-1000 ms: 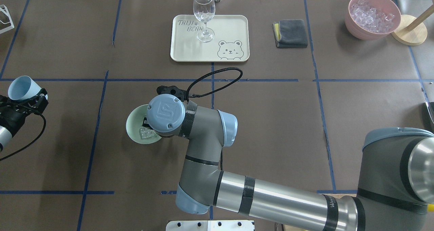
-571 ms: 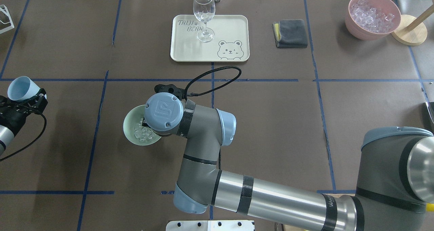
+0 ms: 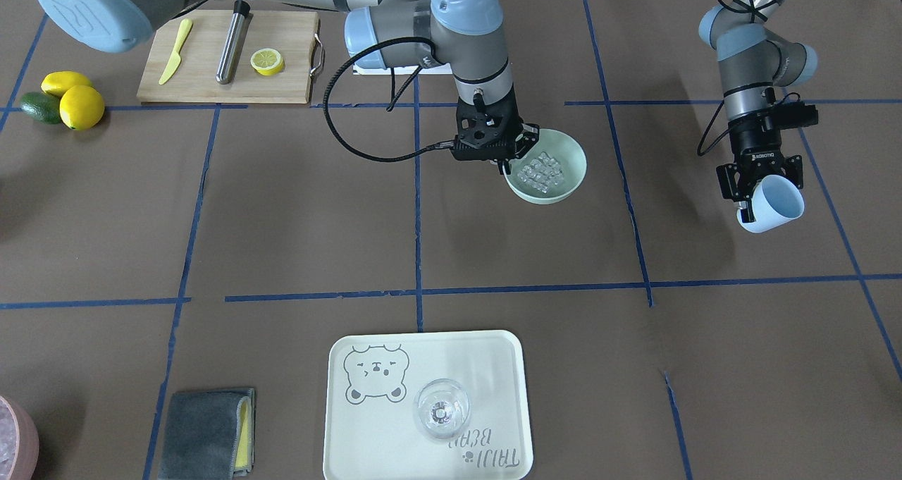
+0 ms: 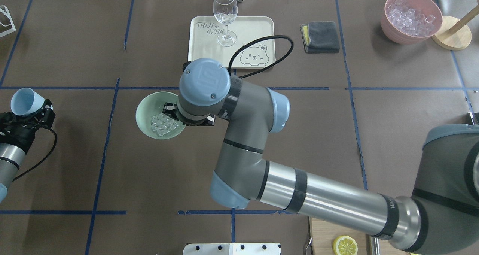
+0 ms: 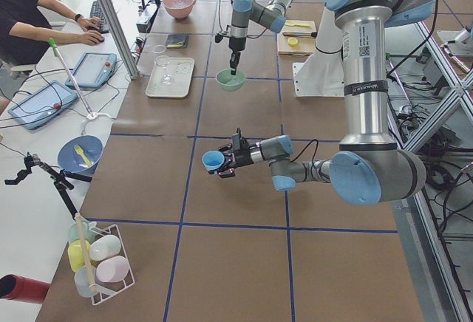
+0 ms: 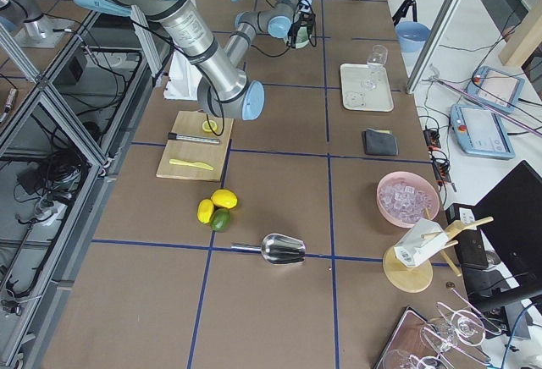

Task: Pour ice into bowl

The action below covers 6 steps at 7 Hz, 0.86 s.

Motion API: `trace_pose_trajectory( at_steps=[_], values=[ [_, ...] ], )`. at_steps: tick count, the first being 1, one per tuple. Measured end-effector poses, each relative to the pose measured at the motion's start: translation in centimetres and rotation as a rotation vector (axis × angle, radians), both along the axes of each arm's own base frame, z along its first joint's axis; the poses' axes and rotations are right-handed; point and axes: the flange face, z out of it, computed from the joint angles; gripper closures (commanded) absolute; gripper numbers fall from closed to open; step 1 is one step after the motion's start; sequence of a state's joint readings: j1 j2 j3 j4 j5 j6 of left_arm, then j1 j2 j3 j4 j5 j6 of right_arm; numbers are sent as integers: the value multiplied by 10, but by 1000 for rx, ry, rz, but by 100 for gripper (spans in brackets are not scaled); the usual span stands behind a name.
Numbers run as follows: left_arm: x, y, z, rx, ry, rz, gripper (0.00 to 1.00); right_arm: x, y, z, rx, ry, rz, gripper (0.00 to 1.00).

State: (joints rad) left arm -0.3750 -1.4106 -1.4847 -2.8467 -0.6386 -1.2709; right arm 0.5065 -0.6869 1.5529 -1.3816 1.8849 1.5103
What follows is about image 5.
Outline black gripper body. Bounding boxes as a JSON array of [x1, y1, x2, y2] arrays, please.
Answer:
[[230, 147, 254, 169], [228, 35, 245, 53]]

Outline light blue cup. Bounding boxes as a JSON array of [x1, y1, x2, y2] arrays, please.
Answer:
[[202, 150, 225, 172]]

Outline green bowl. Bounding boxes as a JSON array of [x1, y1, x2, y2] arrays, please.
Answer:
[[216, 69, 246, 92]]

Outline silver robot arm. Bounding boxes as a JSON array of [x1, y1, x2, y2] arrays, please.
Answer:
[[229, 0, 293, 75], [202, 0, 435, 205]]

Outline ice cubes in bowl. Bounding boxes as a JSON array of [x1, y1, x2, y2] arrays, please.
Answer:
[[224, 78, 240, 86]]

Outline pink bowl of ice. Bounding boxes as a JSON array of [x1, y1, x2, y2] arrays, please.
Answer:
[[163, 0, 197, 19]]

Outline blue bowl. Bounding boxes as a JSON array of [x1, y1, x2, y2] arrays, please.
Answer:
[[57, 135, 103, 176]]

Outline wooden cutting board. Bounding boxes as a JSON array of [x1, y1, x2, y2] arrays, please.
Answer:
[[277, 20, 317, 55]]

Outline lemon half slice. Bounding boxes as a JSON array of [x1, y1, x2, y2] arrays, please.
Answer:
[[287, 37, 299, 47]]

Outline yellow plastic knife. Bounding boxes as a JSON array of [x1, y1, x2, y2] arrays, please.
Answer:
[[285, 22, 312, 28]]

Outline cream bear tray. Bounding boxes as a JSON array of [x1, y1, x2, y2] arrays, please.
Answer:
[[145, 55, 195, 98]]

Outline steel muddler black tip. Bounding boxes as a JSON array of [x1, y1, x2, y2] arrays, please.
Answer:
[[282, 31, 317, 38]]

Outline clear wine glass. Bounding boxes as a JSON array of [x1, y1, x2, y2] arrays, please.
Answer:
[[154, 55, 174, 85]]

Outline clear small dish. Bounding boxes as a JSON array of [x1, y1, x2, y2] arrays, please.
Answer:
[[152, 45, 166, 55]]

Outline blue teach pendant far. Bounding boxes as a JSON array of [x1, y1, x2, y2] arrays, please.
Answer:
[[71, 52, 118, 89]]

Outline blue teach pendant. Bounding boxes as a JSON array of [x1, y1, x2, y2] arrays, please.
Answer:
[[8, 80, 78, 130], [71, 52, 118, 89]]

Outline white cup on rack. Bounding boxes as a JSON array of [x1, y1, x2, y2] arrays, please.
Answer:
[[89, 234, 121, 261]]

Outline black keyboard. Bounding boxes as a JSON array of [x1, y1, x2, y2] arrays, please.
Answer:
[[89, 1, 109, 34]]

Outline yellow plastic fork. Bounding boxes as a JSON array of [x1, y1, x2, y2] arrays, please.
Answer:
[[74, 144, 92, 168]]

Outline pink cup on rack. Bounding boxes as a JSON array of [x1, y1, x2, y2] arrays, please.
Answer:
[[96, 256, 129, 283]]

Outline black tripod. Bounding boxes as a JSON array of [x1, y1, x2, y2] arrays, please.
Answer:
[[4, 153, 93, 223]]

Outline mint cup on rack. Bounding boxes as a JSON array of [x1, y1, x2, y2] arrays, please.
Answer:
[[68, 219, 97, 244]]

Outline yellow cup on rack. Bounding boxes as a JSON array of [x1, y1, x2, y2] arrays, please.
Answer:
[[67, 239, 85, 273]]

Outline blue teach pendant near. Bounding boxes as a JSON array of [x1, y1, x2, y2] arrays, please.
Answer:
[[8, 80, 78, 130]]

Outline person in black shirt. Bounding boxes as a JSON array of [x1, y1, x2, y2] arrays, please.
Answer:
[[1, 0, 103, 66]]

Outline red cylinder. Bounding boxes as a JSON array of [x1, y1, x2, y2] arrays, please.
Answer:
[[1, 274, 50, 304]]

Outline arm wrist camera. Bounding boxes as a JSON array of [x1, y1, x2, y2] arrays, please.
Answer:
[[231, 127, 248, 152]]

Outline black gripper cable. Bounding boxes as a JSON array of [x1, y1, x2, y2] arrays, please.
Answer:
[[214, 0, 237, 44]]

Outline white wire rack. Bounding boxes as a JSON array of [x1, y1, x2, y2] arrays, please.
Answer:
[[67, 213, 135, 306]]

